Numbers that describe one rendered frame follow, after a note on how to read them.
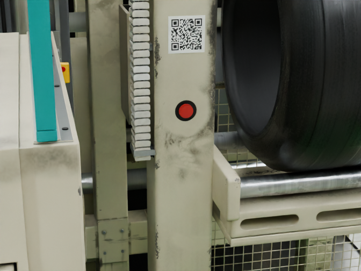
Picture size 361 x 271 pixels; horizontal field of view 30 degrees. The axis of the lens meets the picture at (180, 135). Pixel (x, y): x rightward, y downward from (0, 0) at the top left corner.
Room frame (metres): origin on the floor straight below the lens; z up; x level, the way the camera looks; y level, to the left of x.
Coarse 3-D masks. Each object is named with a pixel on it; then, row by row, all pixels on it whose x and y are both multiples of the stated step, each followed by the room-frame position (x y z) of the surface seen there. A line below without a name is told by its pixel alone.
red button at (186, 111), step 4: (184, 104) 1.33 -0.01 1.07; (188, 104) 1.33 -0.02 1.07; (180, 108) 1.33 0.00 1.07; (184, 108) 1.33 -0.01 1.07; (188, 108) 1.33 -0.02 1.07; (192, 108) 1.33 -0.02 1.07; (180, 112) 1.32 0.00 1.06; (184, 112) 1.33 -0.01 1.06; (188, 112) 1.33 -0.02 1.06; (192, 112) 1.33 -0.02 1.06; (184, 116) 1.33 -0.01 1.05; (188, 116) 1.33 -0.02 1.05
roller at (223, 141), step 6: (222, 132) 1.59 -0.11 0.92; (228, 132) 1.59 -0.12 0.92; (234, 132) 1.59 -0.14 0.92; (216, 138) 1.56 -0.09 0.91; (222, 138) 1.57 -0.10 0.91; (228, 138) 1.57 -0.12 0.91; (234, 138) 1.57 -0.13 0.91; (216, 144) 1.56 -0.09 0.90; (222, 144) 1.56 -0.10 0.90; (228, 144) 1.56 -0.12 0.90; (234, 144) 1.57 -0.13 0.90; (240, 144) 1.57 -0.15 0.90
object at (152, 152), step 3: (150, 141) 1.38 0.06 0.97; (132, 147) 1.34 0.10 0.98; (132, 150) 1.34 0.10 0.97; (147, 150) 1.32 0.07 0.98; (150, 150) 1.32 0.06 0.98; (153, 150) 1.32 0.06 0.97; (135, 153) 1.32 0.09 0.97; (138, 153) 1.32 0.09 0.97; (141, 153) 1.32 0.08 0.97; (144, 153) 1.32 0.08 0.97; (147, 153) 1.32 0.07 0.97; (150, 153) 1.32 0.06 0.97; (153, 153) 1.32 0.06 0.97; (153, 156) 1.34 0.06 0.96
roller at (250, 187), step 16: (256, 176) 1.31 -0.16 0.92; (272, 176) 1.31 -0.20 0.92; (288, 176) 1.32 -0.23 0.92; (304, 176) 1.32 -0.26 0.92; (320, 176) 1.33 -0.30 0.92; (336, 176) 1.33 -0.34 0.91; (352, 176) 1.34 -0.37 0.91; (240, 192) 1.28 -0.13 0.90; (256, 192) 1.29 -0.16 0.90; (272, 192) 1.30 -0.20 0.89; (288, 192) 1.31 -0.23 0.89
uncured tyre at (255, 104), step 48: (240, 0) 1.72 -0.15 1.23; (288, 0) 1.25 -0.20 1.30; (336, 0) 1.21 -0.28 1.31; (240, 48) 1.71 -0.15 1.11; (288, 48) 1.23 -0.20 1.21; (336, 48) 1.19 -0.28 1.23; (240, 96) 1.57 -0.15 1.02; (288, 96) 1.22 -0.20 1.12; (336, 96) 1.19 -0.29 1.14; (288, 144) 1.25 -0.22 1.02; (336, 144) 1.23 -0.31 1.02
